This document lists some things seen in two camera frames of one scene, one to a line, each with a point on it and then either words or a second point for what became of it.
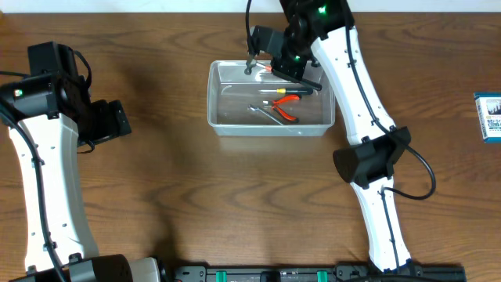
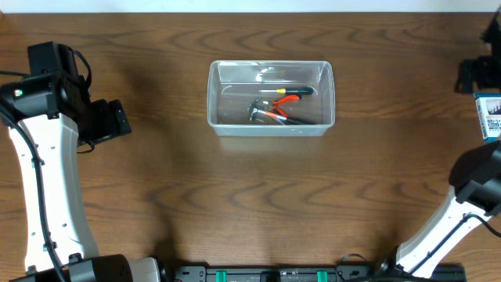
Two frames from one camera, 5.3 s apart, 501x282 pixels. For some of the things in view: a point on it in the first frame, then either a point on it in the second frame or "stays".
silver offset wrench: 253,107 to 272,120
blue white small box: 488,108 stays
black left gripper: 118,118 stays
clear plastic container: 263,103 stays
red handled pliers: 272,104 stays
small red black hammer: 254,63 to 253,110
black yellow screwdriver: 290,91 stays
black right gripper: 295,78 to 477,73
